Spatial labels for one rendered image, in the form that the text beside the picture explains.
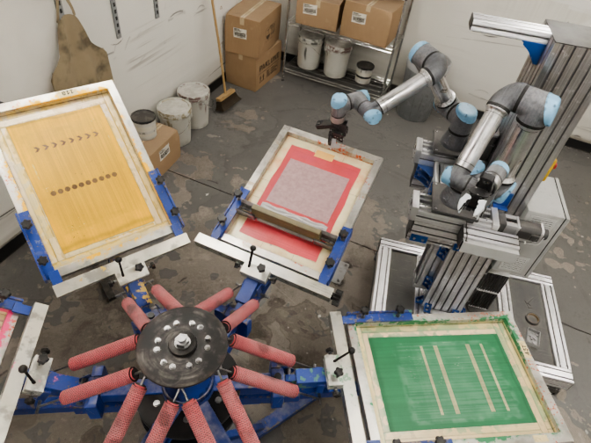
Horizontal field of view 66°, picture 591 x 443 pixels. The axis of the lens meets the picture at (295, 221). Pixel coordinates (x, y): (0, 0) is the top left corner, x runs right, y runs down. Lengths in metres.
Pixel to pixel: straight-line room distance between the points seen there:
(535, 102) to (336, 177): 0.99
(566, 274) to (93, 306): 3.60
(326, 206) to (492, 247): 0.82
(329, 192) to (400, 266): 1.21
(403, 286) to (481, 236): 1.06
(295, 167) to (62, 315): 1.86
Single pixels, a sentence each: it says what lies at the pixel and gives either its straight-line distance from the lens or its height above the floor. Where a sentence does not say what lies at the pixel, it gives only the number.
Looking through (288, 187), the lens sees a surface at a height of 1.14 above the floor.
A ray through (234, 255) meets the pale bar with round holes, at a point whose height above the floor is 1.09.
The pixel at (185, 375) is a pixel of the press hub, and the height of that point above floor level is 1.31.
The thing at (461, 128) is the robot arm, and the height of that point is 1.40.
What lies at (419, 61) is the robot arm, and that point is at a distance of 2.41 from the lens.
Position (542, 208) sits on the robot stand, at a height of 1.23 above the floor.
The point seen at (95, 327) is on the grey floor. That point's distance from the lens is 3.31.
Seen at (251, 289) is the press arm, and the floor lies 1.06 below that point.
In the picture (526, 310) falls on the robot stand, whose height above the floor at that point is 0.21.
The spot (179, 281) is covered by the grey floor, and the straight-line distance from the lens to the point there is 3.42.
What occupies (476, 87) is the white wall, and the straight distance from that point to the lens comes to 5.65.
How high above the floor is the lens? 2.70
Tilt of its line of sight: 45 degrees down
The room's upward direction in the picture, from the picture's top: 8 degrees clockwise
